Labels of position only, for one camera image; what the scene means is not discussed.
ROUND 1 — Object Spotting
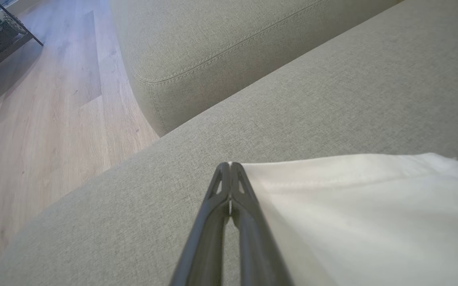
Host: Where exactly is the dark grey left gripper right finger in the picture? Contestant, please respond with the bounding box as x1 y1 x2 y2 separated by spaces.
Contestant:
231 162 293 286

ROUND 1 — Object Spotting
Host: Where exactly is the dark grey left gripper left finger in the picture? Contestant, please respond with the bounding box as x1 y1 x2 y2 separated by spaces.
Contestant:
169 162 231 286

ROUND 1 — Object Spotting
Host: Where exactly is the large grey sofa seat cushion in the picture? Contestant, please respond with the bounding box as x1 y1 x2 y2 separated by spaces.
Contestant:
0 0 458 286

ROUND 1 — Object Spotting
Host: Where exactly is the red and white garment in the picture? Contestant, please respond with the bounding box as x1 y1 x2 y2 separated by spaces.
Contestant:
229 152 458 286

